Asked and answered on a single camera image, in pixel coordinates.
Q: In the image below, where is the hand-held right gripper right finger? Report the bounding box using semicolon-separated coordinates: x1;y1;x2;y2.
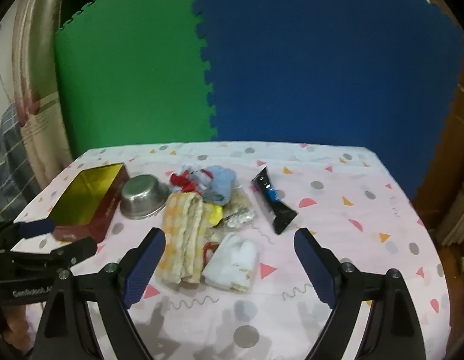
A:
294;227;428;360

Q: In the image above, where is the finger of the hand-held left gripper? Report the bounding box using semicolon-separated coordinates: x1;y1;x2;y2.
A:
11;237;98;271
0;217;56;251

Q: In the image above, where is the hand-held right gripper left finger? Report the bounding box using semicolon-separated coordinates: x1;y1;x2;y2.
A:
31;227;167;360

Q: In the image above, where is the orange checked towel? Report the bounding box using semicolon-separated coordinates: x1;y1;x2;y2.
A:
161;192;204;285

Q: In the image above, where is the red tin box gold inside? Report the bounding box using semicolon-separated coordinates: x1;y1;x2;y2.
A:
48;163;129;242

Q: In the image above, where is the white waffle cloth red trim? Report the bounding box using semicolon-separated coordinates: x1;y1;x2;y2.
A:
202;232;261;293

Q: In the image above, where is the yellow soft item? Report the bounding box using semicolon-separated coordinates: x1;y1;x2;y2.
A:
207;204;223;227

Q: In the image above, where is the red and white cloth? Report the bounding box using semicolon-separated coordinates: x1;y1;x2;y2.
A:
169;164;215;196

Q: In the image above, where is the blue fuzzy sock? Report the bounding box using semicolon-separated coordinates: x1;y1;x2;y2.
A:
200;165;237;207

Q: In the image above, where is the steel bowl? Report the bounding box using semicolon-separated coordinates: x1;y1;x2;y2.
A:
120;174;172;220

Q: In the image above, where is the grey plaid blanket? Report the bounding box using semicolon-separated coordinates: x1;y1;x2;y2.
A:
0;103;41;218

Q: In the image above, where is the black tube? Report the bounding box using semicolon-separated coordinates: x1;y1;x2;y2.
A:
251;166;298;235

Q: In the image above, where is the pink printed tablecloth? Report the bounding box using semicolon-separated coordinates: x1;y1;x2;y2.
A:
11;142;454;360

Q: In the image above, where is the clear plastic bag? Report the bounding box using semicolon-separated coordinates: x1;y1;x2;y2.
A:
221;189;257;229

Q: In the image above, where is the green foam mat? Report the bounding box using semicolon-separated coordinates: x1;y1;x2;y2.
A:
54;0;219;158

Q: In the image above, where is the brown wooden furniture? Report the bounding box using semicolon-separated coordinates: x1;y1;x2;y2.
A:
410;41;464;248

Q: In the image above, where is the blue foam mat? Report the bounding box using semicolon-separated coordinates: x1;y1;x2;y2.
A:
189;0;464;203

